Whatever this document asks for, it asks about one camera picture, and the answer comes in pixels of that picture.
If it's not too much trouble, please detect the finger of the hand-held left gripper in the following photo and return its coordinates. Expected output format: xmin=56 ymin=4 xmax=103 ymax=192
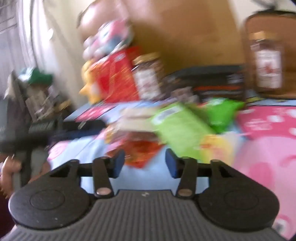
xmin=61 ymin=119 xmax=106 ymax=138

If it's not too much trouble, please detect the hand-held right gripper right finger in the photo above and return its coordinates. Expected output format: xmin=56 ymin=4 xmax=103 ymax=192
xmin=165 ymin=148 xmax=241 ymax=199

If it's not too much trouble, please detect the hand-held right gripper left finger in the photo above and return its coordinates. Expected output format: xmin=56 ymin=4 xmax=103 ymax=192
xmin=50 ymin=151 xmax=125 ymax=199

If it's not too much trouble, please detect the orange snack packet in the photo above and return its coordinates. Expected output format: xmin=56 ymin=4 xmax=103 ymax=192
xmin=105 ymin=128 xmax=165 ymax=169

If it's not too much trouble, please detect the light green snack packet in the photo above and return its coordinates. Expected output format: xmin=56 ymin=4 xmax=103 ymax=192
xmin=149 ymin=103 xmax=216 ymax=159

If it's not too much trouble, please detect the person's left hand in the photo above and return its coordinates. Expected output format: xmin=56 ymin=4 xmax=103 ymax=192
xmin=0 ymin=155 xmax=50 ymax=199

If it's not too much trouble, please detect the red flat packet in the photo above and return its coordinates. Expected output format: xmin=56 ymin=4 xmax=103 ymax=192
xmin=75 ymin=104 xmax=119 ymax=124

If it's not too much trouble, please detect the dark clutter pile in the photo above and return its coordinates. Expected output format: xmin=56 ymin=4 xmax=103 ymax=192
xmin=3 ymin=71 xmax=72 ymax=124

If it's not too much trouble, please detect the yellow plush toy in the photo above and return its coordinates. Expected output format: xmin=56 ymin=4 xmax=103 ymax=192
xmin=79 ymin=60 xmax=103 ymax=103

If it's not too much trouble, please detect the red gift bag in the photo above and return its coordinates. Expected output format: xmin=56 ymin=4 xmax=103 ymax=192
xmin=89 ymin=46 xmax=142 ymax=103

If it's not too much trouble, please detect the green cap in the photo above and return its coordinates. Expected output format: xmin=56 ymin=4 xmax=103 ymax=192
xmin=20 ymin=67 xmax=54 ymax=85

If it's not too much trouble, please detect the bright green snack packet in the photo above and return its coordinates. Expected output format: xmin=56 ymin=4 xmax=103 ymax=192
xmin=203 ymin=98 xmax=246 ymax=133

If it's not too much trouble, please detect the cashew nut jar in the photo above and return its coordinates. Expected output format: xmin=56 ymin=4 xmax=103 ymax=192
xmin=131 ymin=53 xmax=165 ymax=100

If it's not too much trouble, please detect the black cardboard box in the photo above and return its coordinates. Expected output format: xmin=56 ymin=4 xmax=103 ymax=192
xmin=162 ymin=65 xmax=246 ymax=103

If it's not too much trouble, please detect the pastel plush toy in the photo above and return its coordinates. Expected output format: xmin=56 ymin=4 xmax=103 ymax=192
xmin=83 ymin=20 xmax=135 ymax=59

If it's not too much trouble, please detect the printed blanket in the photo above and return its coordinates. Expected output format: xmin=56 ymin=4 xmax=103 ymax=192
xmin=47 ymin=93 xmax=296 ymax=241

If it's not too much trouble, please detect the wooden board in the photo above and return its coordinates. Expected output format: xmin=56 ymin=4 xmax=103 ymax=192
xmin=79 ymin=0 xmax=246 ymax=71

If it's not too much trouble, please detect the pecan nut jar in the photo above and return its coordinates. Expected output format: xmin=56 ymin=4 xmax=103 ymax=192
xmin=248 ymin=31 xmax=285 ymax=91

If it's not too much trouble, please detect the brown cushion mat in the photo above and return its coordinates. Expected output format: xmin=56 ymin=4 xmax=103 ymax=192
xmin=242 ymin=9 xmax=296 ymax=99

